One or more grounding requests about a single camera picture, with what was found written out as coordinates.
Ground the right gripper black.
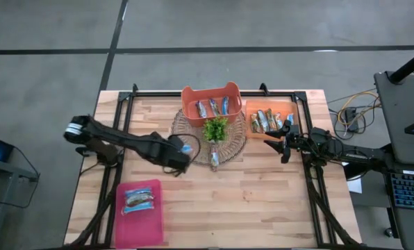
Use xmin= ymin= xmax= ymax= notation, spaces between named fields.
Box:
xmin=263 ymin=120 xmax=312 ymax=165

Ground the tan granola bar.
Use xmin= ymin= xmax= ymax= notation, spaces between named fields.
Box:
xmin=250 ymin=113 xmax=262 ymax=134
xmin=273 ymin=112 xmax=285 ymax=130
xmin=257 ymin=109 xmax=270 ymax=133

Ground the silver blue granola bar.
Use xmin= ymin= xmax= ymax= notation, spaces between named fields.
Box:
xmin=124 ymin=192 xmax=156 ymax=206

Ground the purple granola bar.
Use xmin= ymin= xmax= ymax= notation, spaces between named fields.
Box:
xmin=194 ymin=100 xmax=208 ymax=119

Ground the translucent orange plastic tray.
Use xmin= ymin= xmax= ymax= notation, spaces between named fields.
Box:
xmin=245 ymin=99 xmax=300 ymax=140

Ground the round woven placemat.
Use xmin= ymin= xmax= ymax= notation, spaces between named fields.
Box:
xmin=171 ymin=109 xmax=249 ymax=167

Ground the green plant in white pot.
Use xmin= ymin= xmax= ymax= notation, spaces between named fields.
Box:
xmin=202 ymin=117 xmax=230 ymax=143

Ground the black power brick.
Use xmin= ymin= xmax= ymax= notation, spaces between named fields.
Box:
xmin=344 ymin=107 xmax=360 ymax=133

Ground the pink plastic bin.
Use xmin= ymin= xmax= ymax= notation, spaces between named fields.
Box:
xmin=115 ymin=179 xmax=165 ymax=249

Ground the white paper sheet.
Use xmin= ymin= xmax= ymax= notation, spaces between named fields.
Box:
xmin=345 ymin=161 xmax=363 ymax=194

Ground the grey desk top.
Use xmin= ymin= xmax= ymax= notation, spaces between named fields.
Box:
xmin=373 ymin=71 xmax=414 ymax=166

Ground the backlit black keyboard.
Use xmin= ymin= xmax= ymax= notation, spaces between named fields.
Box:
xmin=389 ymin=169 xmax=414 ymax=212

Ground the black desk pole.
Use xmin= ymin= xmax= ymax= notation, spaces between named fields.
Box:
xmin=389 ymin=47 xmax=414 ymax=85

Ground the grey metal stand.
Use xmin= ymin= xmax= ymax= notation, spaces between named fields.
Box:
xmin=0 ymin=156 xmax=40 ymax=250

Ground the computer case with blue light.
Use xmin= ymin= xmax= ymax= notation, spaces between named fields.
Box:
xmin=0 ymin=133 xmax=15 ymax=163

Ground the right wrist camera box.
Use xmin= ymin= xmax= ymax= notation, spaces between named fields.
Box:
xmin=285 ymin=119 xmax=301 ymax=137

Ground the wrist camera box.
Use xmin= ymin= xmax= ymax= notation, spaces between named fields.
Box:
xmin=167 ymin=134 xmax=186 ymax=151
xmin=285 ymin=119 xmax=301 ymax=137

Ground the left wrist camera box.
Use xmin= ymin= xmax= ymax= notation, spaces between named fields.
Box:
xmin=167 ymin=134 xmax=186 ymax=151

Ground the black left camera cable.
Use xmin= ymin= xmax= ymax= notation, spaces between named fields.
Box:
xmin=163 ymin=133 xmax=201 ymax=176

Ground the salmon orange handled plastic basket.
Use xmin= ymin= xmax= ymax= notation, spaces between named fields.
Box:
xmin=181 ymin=81 xmax=243 ymax=128

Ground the black aluminium table frame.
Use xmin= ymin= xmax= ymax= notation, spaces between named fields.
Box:
xmin=63 ymin=83 xmax=364 ymax=250

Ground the yellow cable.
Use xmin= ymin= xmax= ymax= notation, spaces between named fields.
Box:
xmin=337 ymin=90 xmax=381 ymax=128

